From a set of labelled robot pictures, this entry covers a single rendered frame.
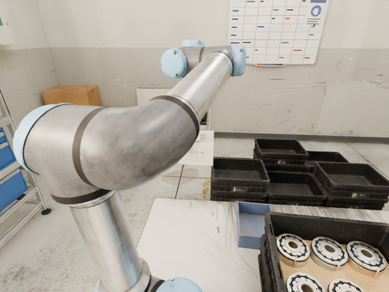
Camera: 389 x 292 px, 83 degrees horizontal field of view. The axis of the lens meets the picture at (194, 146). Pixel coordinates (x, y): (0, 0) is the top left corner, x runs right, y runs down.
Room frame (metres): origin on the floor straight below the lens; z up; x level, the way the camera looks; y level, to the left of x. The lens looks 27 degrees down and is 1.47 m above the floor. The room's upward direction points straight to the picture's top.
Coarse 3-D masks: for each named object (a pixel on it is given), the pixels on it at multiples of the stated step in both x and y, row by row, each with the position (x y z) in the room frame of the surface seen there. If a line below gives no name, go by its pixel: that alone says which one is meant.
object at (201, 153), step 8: (208, 136) 0.75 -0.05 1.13; (200, 144) 0.69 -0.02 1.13; (208, 144) 0.69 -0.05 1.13; (192, 152) 0.70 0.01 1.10; (200, 152) 0.69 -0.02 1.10; (208, 152) 0.69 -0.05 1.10; (184, 160) 0.70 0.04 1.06; (192, 160) 0.70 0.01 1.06; (200, 160) 0.69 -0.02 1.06; (208, 160) 0.69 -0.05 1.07
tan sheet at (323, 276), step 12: (312, 264) 0.45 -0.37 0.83; (348, 264) 0.45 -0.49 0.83; (288, 276) 0.41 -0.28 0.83; (312, 276) 0.41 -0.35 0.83; (324, 276) 0.41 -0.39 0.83; (336, 276) 0.41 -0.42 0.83; (348, 276) 0.41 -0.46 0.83; (360, 276) 0.41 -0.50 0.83; (372, 276) 0.41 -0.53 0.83; (384, 276) 0.41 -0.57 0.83; (324, 288) 0.38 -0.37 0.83; (372, 288) 0.38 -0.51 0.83; (384, 288) 0.38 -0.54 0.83
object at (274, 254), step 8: (280, 216) 0.56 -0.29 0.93; (288, 216) 0.55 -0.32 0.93; (296, 216) 0.55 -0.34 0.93; (304, 216) 0.55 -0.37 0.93; (312, 216) 0.55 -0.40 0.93; (360, 224) 0.52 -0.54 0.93; (368, 224) 0.52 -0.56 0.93; (376, 224) 0.52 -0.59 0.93; (384, 224) 0.52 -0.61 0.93; (272, 232) 0.49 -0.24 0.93; (272, 240) 0.46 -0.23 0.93; (272, 248) 0.43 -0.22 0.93; (272, 256) 0.41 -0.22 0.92; (280, 264) 0.38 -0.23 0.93; (280, 280) 0.34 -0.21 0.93; (280, 288) 0.32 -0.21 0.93
